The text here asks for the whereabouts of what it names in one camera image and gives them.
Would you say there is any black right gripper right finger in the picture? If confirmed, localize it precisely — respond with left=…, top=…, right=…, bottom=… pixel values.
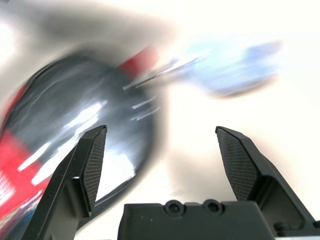
left=214, top=125, right=319, bottom=236

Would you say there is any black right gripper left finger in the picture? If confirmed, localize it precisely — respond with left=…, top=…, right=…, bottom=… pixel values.
left=21, top=124, right=109, bottom=240

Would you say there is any red black paddle case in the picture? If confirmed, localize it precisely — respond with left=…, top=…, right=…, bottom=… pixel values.
left=0, top=46, right=165, bottom=240

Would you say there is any black rubber ping-pong paddle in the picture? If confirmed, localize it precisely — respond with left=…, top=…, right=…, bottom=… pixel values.
left=9, top=57, right=157, bottom=183

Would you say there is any white grey plush toy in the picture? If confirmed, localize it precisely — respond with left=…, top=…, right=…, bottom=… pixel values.
left=172, top=39, right=285, bottom=99

